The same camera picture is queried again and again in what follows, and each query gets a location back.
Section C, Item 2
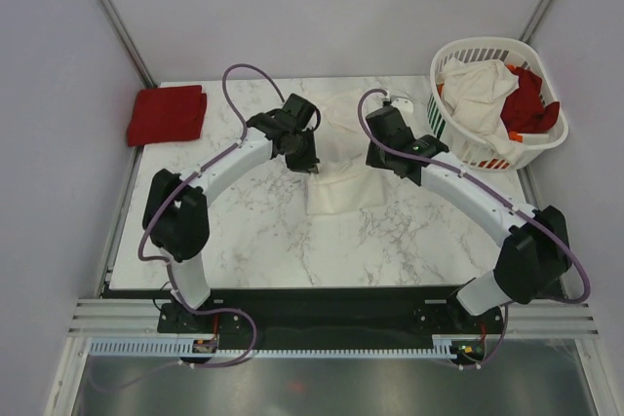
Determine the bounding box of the white t shirt red print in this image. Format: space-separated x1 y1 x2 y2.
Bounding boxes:
306 90 385 215

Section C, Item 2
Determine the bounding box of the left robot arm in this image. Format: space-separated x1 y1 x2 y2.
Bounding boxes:
137 94 321 331

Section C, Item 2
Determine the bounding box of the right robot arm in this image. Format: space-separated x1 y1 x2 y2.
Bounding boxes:
366 106 571 332

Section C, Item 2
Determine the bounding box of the white t shirt in basket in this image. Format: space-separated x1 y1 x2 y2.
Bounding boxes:
438 57 522 164

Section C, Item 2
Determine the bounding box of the white laundry basket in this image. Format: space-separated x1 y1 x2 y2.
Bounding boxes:
426 37 568 171

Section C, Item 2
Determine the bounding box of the folded red t shirt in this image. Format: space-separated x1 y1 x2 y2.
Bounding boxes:
126 85 208 147

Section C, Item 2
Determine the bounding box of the red t shirt in basket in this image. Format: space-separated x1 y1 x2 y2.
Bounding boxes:
501 67 561 133

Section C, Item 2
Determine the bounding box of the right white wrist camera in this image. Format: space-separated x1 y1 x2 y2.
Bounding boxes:
384 95 414 115

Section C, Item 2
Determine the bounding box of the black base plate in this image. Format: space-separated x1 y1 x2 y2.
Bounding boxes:
157 285 502 350

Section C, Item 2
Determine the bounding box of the left aluminium frame post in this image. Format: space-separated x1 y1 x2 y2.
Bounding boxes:
96 0 157 89

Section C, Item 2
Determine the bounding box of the aluminium rail front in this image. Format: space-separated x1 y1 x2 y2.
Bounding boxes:
68 299 599 339

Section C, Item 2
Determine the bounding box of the white slotted cable duct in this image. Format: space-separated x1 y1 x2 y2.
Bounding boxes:
88 336 459 359

